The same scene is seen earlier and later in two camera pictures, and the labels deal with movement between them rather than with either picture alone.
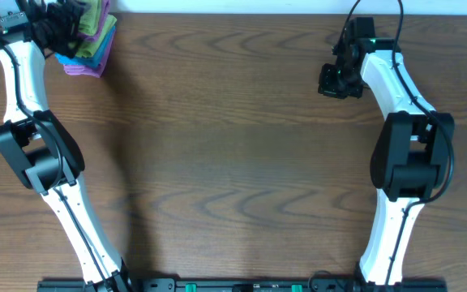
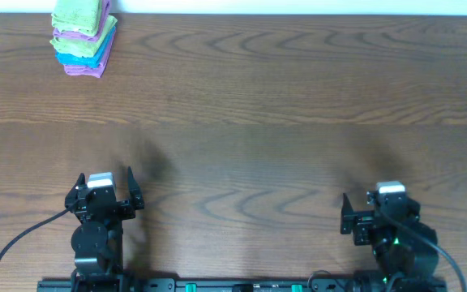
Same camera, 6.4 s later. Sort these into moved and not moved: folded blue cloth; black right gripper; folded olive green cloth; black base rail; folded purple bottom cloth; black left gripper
Moved: black right gripper; black left gripper
Not moved: black base rail; folded blue cloth; folded purple bottom cloth; folded olive green cloth
